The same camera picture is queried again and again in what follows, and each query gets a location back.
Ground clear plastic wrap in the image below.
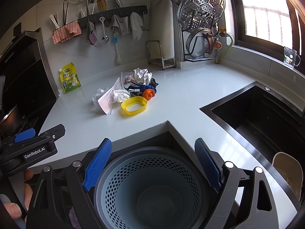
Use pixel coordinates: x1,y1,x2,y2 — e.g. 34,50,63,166
92,87,110,106

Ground grey perforated trash bin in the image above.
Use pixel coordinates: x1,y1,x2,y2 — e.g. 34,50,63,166
94,147,208,228

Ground glass mug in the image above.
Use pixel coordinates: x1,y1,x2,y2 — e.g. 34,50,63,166
283,47,301,69

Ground black kitchen sink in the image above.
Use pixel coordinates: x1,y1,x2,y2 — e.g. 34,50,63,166
199,81,305,197

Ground black wall hook rail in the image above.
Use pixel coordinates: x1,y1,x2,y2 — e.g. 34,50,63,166
78,5,148,28

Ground white chopsticks bundle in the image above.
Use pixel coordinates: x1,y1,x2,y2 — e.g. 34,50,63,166
49,14,60,29

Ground orange round toy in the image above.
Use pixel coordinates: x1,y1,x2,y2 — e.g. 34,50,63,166
142,88,156,100

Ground grey hanging cloth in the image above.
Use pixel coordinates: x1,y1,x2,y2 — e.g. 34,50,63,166
111,15,130,36

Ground black lid rack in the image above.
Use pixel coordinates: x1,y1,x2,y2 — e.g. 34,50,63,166
184,27,215,63

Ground purple grey scrub cloth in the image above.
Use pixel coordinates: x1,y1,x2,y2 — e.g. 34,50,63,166
85,21,97,46

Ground white tissue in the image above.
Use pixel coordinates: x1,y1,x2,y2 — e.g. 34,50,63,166
111,90,131,103

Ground person's left hand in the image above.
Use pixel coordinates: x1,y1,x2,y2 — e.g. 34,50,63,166
1,169,34,219

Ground blue white bottle brush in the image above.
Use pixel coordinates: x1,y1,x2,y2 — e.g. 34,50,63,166
113,36,121,65

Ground yellow green refill pouch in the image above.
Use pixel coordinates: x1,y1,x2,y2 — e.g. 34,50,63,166
59,62,81,94

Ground pink wavy sponge cloth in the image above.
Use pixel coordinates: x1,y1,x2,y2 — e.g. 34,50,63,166
52,21,82,44

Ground metal ladle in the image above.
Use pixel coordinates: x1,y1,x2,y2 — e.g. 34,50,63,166
99,17,109,43

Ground metal cutting board stand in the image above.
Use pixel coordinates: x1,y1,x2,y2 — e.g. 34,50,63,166
146,39,176,70

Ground white paper ball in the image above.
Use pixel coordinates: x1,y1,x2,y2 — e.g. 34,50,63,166
133,68,153,85

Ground white hanging cloth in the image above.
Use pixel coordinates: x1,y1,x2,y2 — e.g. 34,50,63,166
130,12,143,41

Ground yellow plastic oval ring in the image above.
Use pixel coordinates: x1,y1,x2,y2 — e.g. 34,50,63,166
120,96,148,117

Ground blue strap with clip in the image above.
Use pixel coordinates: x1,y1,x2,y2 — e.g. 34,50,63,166
124,81,158,96

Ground dark cloth scrap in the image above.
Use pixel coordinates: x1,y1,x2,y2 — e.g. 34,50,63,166
150,77,159,88

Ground yellow-green gas hose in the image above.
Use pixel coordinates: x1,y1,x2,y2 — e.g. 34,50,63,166
215,32,235,64

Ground steel steamer tray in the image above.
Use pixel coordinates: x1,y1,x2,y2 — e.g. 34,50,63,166
177,0,225,33

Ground beige chair back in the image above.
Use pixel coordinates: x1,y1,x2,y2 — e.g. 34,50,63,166
272,152,303,201

